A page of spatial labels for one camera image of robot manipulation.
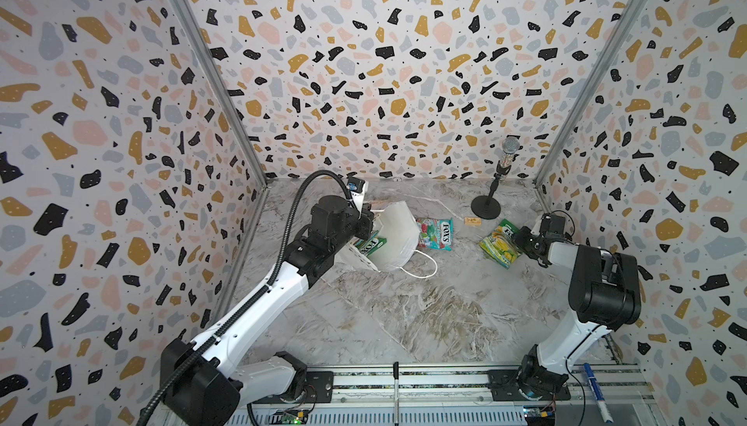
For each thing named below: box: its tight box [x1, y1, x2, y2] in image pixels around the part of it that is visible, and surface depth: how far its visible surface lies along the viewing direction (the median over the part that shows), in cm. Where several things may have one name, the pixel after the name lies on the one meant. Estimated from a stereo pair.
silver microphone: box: [498, 136, 521, 182], surface depth 89 cm
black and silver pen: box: [392, 361, 400, 426], surface depth 76 cm
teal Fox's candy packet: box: [415, 216, 455, 252], surface depth 105 cm
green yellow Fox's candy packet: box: [478, 218, 523, 270], surface depth 100 cm
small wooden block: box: [463, 216, 482, 227], surface depth 111 cm
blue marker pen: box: [583, 362, 614, 424], surface depth 74 cm
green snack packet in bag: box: [354, 230, 389, 257], surface depth 93 cm
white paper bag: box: [349, 200, 438, 280], surface depth 90 cm
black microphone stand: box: [470, 160, 512, 220], surface depth 115 cm
